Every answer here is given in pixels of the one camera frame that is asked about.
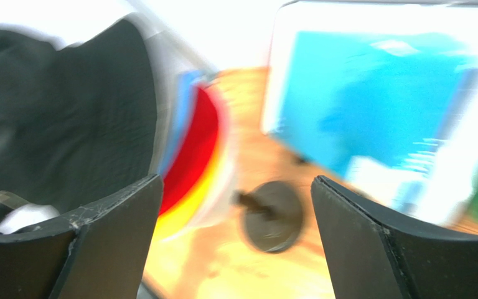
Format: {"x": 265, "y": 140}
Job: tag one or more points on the pink bucket hat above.
{"x": 219, "y": 199}

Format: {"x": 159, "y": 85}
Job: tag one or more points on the dark round stand base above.
{"x": 274, "y": 216}

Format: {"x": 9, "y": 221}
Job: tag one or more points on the white tablet board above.
{"x": 454, "y": 183}

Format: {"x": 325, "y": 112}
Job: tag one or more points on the yellow bucket hat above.
{"x": 178, "y": 217}

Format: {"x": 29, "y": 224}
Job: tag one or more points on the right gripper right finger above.
{"x": 373, "y": 251}

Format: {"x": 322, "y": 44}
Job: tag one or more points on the black hat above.
{"x": 76, "y": 124}

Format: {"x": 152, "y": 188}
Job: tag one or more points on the blue hat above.
{"x": 183, "y": 100}

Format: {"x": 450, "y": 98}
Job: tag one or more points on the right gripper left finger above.
{"x": 94, "y": 251}

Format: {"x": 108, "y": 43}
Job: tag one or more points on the red hat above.
{"x": 186, "y": 175}

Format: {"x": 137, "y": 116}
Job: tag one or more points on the teal fabric in plastic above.
{"x": 374, "y": 108}

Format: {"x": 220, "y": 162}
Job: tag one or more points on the grey hat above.
{"x": 167, "y": 61}

